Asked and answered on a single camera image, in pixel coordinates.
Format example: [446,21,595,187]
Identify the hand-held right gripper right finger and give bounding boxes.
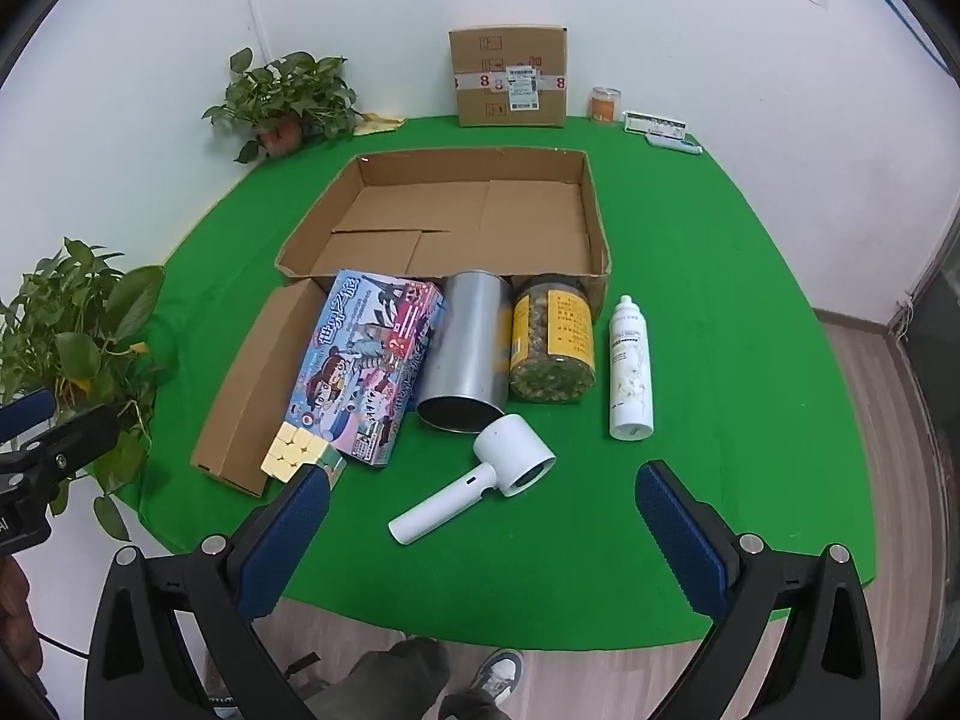
[634,460,882,720]

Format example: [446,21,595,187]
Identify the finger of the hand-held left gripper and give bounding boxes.
[0,388,58,442]
[19,403,122,485]

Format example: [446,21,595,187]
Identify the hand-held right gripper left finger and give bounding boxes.
[84,465,353,720]

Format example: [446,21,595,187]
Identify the white spray bottle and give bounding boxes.
[607,295,655,441]

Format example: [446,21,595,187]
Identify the yellow label plastic jar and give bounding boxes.
[508,274,599,404]

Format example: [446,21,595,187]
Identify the silver metal can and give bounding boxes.
[416,271,512,436]

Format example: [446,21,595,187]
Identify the shallow cardboard box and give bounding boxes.
[274,148,612,320]

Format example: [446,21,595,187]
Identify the person's left forearm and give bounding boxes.
[0,559,44,695]

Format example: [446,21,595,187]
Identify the pastel puzzle cube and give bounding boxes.
[260,422,347,488]

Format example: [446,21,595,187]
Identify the large leafy potted plant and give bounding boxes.
[0,238,177,541]

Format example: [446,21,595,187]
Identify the flat long cardboard box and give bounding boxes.
[190,279,338,497]

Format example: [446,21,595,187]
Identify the person's grey trouser leg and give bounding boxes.
[300,636,496,720]

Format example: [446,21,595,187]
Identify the white handheld lint remover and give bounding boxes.
[388,414,558,547]

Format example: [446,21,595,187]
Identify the colourful cartoon printed box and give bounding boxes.
[289,268,445,470]

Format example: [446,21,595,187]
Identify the green tablecloth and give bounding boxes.
[116,114,878,650]

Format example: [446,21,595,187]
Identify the grey white sneaker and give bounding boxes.
[461,649,526,710]

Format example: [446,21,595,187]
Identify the dark glass cabinet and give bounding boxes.
[896,225,960,481]

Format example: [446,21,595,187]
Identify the white toothpaste tube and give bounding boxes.
[646,133,702,158]

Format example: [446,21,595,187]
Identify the small potted plant brown pot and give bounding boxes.
[202,47,368,164]

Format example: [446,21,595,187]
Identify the taped closed cardboard box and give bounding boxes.
[448,25,569,128]

